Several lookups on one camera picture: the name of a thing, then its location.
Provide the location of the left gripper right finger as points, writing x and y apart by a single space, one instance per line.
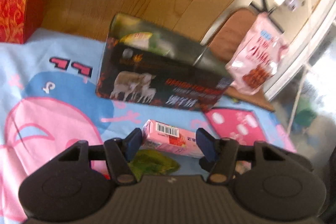
219 158

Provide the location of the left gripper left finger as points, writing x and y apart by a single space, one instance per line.
119 153

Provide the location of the green snack packet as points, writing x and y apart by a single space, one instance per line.
152 162

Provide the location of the pink snack box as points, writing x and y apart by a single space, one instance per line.
170 139

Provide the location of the black sheep print box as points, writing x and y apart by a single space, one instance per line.
151 65

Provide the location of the peppa pig bed sheet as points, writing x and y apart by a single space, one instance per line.
49 105

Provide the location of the pink snack bag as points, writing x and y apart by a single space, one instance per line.
258 56

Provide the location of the brown chair cushion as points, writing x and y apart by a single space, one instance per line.
224 43

